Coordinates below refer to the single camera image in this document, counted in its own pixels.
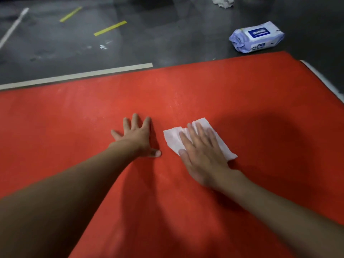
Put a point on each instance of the yellow tape strip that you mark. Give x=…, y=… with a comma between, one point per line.
x=70, y=14
x=110, y=28

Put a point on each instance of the person's right hand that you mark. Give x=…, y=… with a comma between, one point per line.
x=204, y=158

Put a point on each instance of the person's left hand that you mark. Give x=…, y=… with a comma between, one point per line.
x=137, y=139

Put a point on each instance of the white fluffy padding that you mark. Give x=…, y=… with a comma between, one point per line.
x=325, y=80

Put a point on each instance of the person's right forearm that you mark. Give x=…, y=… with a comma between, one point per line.
x=285, y=220

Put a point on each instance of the red mat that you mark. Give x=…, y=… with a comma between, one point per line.
x=268, y=104

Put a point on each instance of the white wet wipe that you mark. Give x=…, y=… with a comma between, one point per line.
x=172, y=137
x=223, y=2

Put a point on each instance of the person's left forearm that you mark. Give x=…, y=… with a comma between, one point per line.
x=61, y=196

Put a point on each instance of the pale blue wipes pack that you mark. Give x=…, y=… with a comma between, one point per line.
x=256, y=37

